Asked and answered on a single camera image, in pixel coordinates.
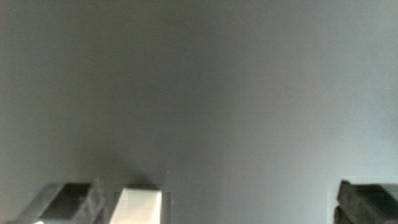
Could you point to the white table leg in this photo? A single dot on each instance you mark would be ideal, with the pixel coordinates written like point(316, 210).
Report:
point(140, 207)

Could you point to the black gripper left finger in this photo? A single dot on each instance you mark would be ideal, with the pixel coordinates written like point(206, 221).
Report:
point(67, 204)

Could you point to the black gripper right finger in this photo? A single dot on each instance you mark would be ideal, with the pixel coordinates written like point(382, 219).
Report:
point(366, 204)

